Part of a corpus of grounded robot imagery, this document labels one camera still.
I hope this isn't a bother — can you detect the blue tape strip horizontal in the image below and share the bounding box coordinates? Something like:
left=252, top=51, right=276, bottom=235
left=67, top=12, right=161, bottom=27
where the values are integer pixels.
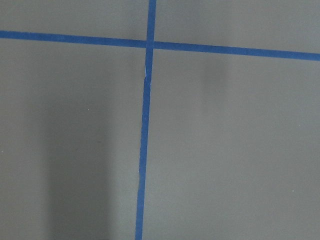
left=0, top=30, right=320, bottom=62

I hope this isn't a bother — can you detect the blue tape strip vertical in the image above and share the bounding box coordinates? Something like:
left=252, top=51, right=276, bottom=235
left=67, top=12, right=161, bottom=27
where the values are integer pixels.
left=134, top=0, right=157, bottom=240

